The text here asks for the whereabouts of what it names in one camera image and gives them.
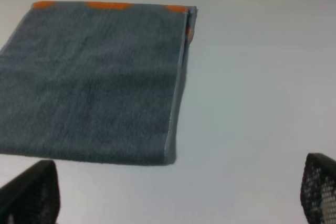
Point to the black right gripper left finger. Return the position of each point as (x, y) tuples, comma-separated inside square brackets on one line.
[(33, 196)]

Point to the grey towel with orange dots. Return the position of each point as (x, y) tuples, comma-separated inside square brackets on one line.
[(95, 82)]

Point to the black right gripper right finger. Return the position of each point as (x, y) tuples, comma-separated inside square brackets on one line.
[(317, 194)]

